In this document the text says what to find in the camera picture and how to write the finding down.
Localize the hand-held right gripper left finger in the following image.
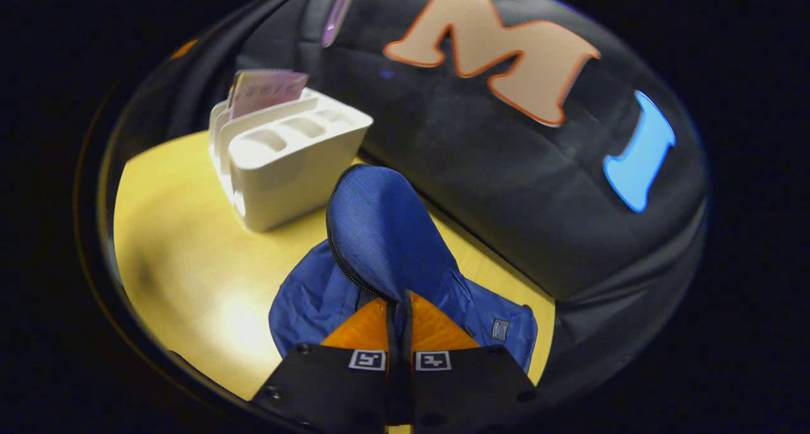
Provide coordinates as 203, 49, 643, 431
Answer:
252, 297, 398, 434

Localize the black backdrop cloth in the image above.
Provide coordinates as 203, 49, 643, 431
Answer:
114, 0, 709, 397

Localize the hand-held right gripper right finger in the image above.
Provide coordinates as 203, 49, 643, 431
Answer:
402, 290, 539, 434

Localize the pink purple book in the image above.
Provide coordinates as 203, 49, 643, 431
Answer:
228, 69, 309, 120

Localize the blue schoolbag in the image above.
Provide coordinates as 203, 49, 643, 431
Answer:
268, 164, 539, 384

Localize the white bookshelf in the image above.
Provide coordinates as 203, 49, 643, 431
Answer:
209, 87, 374, 233

